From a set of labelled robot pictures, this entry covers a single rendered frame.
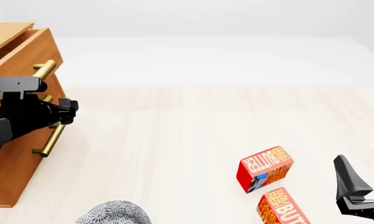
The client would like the grey patterned bowl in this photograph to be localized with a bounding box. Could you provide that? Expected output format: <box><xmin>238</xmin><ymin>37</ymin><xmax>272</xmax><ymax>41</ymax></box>
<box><xmin>75</xmin><ymin>200</ymin><xmax>152</xmax><ymax>224</ymax></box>

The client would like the red butter box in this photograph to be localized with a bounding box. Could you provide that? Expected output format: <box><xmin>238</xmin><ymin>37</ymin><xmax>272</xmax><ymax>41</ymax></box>
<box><xmin>256</xmin><ymin>186</ymin><xmax>312</xmax><ymax>224</ymax></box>
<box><xmin>236</xmin><ymin>146</ymin><xmax>295</xmax><ymax>195</ymax></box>

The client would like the brass handle on open drawer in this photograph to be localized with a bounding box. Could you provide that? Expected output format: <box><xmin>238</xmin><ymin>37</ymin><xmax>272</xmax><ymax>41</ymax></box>
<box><xmin>32</xmin><ymin>59</ymin><xmax>57</xmax><ymax>80</ymax></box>

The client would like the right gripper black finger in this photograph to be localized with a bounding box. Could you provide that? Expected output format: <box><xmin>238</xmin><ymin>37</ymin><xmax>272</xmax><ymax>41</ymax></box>
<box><xmin>333</xmin><ymin>154</ymin><xmax>374</xmax><ymax>202</ymax></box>

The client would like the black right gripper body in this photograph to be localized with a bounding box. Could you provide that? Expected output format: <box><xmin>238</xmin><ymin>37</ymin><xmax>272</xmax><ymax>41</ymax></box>
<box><xmin>335</xmin><ymin>194</ymin><xmax>374</xmax><ymax>224</ymax></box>

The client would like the flat plate on black stalk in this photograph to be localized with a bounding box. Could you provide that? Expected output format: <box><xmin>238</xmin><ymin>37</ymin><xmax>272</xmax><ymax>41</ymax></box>
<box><xmin>0</xmin><ymin>76</ymin><xmax>49</xmax><ymax>100</ymax></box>

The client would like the long brass drawer handle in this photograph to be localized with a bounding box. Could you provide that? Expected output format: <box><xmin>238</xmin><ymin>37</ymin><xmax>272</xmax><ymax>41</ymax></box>
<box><xmin>31</xmin><ymin>123</ymin><xmax>67</xmax><ymax>158</ymax></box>

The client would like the wooden drawer front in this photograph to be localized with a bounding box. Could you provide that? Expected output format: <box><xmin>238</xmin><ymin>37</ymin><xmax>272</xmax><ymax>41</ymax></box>
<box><xmin>0</xmin><ymin>116</ymin><xmax>66</xmax><ymax>197</ymax></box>
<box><xmin>34</xmin><ymin>73</ymin><xmax>66</xmax><ymax>103</ymax></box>

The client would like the wooden drawer with open box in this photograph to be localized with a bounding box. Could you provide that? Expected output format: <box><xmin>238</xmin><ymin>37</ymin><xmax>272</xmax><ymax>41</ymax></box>
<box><xmin>0</xmin><ymin>27</ymin><xmax>64</xmax><ymax>79</ymax></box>

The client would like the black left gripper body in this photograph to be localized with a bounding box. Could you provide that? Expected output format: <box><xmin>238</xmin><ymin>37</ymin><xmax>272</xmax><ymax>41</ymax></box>
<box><xmin>58</xmin><ymin>97</ymin><xmax>80</xmax><ymax>126</ymax></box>

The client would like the wooden cabinet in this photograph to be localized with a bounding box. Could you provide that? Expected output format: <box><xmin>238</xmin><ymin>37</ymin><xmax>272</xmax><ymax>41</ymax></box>
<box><xmin>0</xmin><ymin>22</ymin><xmax>67</xmax><ymax>208</ymax></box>

